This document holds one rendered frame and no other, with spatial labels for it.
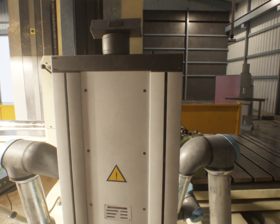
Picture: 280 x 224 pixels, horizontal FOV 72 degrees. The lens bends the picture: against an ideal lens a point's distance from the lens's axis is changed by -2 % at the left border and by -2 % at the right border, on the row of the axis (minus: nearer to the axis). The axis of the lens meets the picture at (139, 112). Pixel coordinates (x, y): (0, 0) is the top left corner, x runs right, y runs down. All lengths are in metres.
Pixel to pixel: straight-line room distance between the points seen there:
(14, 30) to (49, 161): 1.93
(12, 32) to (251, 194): 2.63
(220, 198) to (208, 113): 3.38
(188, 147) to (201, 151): 0.05
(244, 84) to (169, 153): 6.87
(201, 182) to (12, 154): 1.25
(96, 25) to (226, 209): 0.79
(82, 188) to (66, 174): 0.06
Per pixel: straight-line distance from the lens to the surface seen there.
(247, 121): 8.15
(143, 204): 0.61
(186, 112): 4.05
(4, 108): 4.70
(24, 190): 0.90
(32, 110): 2.42
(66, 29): 2.28
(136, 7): 2.23
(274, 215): 1.95
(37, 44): 2.38
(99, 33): 0.56
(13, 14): 2.55
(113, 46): 0.51
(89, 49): 2.23
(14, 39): 2.50
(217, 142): 0.81
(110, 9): 2.24
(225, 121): 4.35
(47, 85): 1.59
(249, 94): 8.03
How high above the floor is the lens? 1.72
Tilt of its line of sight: 9 degrees down
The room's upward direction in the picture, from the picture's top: straight up
